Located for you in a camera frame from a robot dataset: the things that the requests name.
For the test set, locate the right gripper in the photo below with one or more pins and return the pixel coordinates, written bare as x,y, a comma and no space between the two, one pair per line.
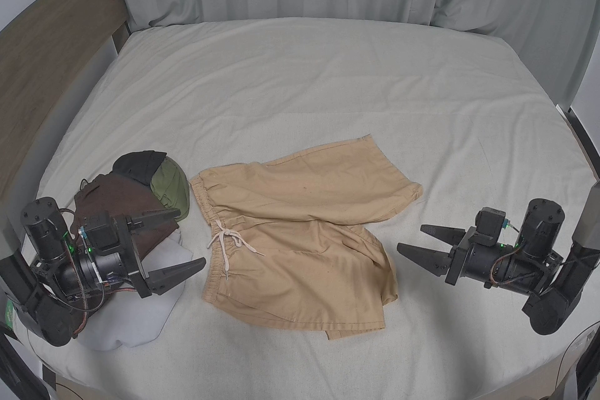
478,264

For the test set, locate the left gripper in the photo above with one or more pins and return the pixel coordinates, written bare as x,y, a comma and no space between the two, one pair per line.
112,269

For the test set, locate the beige shorts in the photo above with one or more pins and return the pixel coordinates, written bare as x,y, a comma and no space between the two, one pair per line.
304,248

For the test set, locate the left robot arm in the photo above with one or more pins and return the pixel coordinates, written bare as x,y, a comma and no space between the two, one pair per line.
44,224

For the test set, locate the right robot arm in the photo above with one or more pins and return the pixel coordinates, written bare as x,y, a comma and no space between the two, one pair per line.
543,224

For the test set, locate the bed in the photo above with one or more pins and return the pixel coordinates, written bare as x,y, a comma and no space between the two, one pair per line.
328,107

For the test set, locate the green garment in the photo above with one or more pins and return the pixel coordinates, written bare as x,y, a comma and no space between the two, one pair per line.
171,187

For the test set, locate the dark brown garment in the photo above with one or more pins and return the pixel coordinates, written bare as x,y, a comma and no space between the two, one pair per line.
122,196

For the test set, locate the white garment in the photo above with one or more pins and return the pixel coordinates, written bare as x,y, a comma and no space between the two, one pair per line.
140,323

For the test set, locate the black garment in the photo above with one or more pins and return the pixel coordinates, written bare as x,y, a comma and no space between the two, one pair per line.
136,166

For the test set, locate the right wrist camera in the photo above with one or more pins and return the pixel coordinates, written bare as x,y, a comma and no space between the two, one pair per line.
490,222

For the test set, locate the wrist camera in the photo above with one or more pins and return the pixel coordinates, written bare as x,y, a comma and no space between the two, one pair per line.
101,231
490,222

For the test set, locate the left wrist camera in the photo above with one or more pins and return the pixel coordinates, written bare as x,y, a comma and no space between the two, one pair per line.
101,231

